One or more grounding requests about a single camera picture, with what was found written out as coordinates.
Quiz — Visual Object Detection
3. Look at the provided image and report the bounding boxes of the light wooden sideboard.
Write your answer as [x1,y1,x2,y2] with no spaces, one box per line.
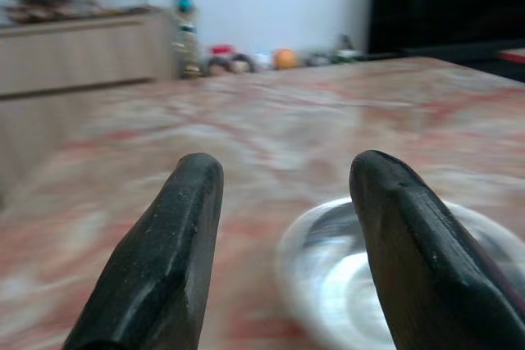
[0,7,177,99]

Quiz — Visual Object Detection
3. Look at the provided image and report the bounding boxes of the black television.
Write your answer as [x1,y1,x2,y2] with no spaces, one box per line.
[367,0,525,55]

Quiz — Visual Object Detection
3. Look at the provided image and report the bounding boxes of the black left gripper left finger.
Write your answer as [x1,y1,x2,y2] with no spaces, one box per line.
[63,152,225,350]

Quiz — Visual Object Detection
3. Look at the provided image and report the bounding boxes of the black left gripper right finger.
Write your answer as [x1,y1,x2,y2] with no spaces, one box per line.
[349,149,525,350]

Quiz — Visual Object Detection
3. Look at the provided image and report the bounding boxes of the orange egg toy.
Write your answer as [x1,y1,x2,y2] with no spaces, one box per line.
[272,48,298,70]

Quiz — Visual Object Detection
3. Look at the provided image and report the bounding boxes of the small grey figurines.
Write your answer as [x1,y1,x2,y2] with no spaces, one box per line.
[305,51,331,67]

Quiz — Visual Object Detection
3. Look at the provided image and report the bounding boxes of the green white small item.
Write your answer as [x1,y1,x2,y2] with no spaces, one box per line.
[334,34,366,64]

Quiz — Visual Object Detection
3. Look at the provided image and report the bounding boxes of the red lid jar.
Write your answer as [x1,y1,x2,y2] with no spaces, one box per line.
[207,43,235,76]

